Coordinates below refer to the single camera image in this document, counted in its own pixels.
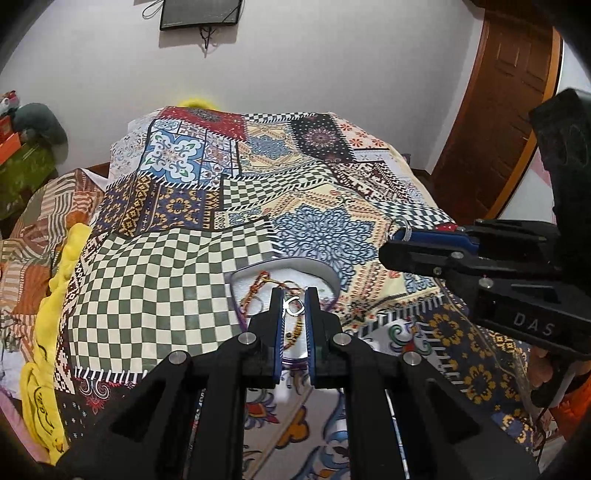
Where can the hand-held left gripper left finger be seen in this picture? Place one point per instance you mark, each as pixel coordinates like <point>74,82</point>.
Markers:
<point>277,332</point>

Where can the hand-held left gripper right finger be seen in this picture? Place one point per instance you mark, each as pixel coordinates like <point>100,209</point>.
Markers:
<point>310,332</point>

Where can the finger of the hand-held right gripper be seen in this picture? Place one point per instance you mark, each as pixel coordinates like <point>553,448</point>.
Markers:
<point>434,236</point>
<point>415,257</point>

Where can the white shallow tray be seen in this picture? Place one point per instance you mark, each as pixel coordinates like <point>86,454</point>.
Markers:
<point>318,281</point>

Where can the person's right hand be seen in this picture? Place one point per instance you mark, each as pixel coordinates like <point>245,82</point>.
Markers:
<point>541,367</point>

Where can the patchwork patterned blanket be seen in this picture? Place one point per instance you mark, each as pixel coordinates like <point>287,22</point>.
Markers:
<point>184,277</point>

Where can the wooden door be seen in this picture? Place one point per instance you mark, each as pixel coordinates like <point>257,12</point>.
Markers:
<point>503,115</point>

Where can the yellow cloth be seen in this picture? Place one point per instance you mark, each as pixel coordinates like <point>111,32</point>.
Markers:
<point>60,323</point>

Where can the yellow cushion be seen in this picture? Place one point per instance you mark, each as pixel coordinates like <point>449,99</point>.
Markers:
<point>198,102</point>

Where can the striped brown quilt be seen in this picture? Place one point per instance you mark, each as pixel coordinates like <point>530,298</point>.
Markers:
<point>41,221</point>

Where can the green patterned cloth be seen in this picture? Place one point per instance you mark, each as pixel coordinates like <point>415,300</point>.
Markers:
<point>23,177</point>

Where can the orange box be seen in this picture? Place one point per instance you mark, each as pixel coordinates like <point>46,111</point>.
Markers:
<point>8,143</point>

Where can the small black wall monitor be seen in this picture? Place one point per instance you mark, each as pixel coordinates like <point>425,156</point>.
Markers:
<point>201,13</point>

